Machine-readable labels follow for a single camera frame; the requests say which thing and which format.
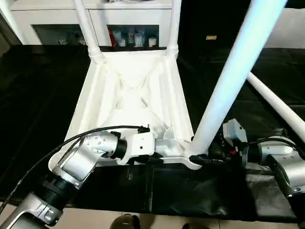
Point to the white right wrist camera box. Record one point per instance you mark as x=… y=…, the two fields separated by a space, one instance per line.
x=233 y=132

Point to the dark right robot foot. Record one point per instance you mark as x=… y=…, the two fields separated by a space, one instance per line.
x=195 y=226

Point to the white cabinet with glass doors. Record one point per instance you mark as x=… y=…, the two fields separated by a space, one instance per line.
x=71 y=21

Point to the white plastic table leg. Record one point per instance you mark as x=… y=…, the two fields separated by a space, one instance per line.
x=173 y=26
x=88 y=28
x=238 y=71
x=281 y=105

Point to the white plastic table top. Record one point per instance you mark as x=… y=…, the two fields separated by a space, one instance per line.
x=133 y=95

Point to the black work mat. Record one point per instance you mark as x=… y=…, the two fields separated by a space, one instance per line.
x=33 y=105

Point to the grey cushion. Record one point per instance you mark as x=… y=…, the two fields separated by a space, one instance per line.
x=288 y=28

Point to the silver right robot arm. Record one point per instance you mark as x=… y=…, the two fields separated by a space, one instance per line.
x=281 y=157

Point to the small yellow label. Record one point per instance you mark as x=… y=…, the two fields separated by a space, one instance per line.
x=211 y=37

